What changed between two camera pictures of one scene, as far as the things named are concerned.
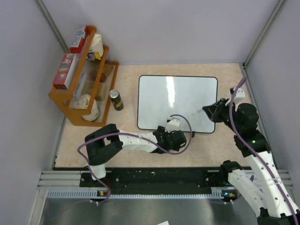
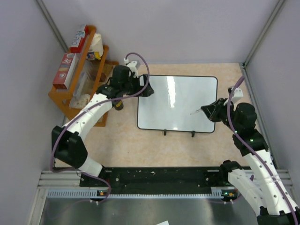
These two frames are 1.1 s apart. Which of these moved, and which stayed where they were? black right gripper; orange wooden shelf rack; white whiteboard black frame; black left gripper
Moved: black left gripper
Stayed: black right gripper; white whiteboard black frame; orange wooden shelf rack
